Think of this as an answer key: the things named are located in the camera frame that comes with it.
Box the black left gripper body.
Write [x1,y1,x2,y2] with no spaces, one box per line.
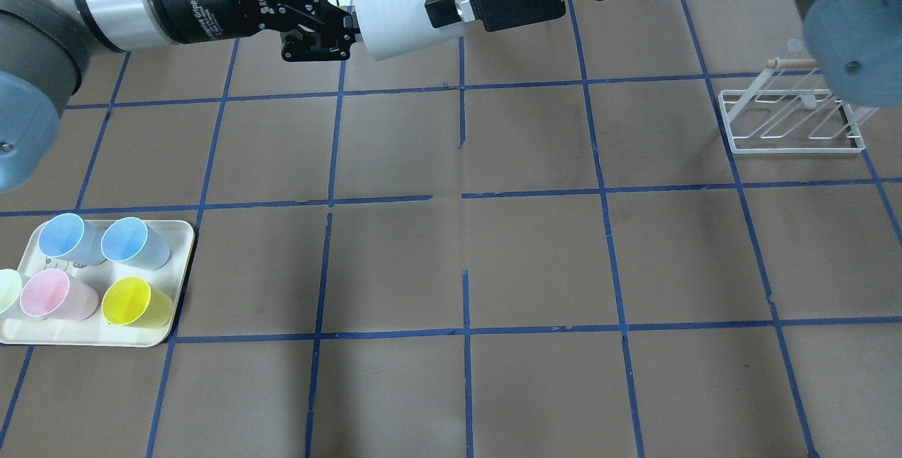
[149,0,352,62]

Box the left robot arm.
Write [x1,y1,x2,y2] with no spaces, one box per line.
[1,0,359,192]

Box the blue cup near yellow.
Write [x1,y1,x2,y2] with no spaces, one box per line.
[100,217,171,271]

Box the blue cup far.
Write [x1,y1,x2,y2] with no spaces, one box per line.
[38,213,106,266]

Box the yellow plastic cup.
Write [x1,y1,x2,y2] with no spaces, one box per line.
[100,276,175,329]

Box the pink plastic cup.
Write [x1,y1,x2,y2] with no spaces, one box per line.
[19,268,99,322]

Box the pale green plastic cup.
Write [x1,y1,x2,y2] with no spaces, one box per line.
[1,268,30,319]

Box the wooden rack dowel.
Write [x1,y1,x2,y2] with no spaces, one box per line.
[765,58,819,70]

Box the white wire cup rack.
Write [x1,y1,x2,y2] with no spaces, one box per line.
[717,39,877,155]

